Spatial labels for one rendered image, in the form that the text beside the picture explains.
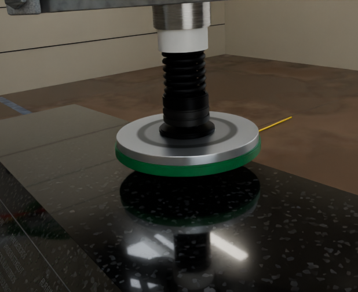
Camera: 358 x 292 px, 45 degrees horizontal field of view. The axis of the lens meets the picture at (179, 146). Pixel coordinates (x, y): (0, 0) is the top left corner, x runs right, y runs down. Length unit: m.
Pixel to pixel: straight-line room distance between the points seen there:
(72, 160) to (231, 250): 0.36
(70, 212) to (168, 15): 0.28
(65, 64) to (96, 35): 0.59
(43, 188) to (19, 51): 5.02
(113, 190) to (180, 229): 0.14
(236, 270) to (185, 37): 0.31
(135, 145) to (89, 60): 5.42
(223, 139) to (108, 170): 0.19
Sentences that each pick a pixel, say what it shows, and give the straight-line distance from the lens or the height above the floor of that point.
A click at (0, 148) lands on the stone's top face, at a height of 0.87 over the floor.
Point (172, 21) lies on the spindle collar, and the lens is 0.58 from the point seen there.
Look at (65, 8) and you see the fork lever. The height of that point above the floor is 1.11.
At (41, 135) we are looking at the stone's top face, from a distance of 0.88.
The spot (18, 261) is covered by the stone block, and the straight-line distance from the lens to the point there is 0.59.
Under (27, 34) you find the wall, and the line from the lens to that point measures 5.66.
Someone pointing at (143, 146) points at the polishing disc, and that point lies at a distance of 0.59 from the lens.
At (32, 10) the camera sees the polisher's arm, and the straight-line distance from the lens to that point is 0.63.
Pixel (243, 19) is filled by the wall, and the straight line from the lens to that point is 7.13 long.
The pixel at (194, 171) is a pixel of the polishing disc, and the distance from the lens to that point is 0.55.
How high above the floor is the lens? 1.13
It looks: 21 degrees down
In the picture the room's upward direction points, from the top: 3 degrees counter-clockwise
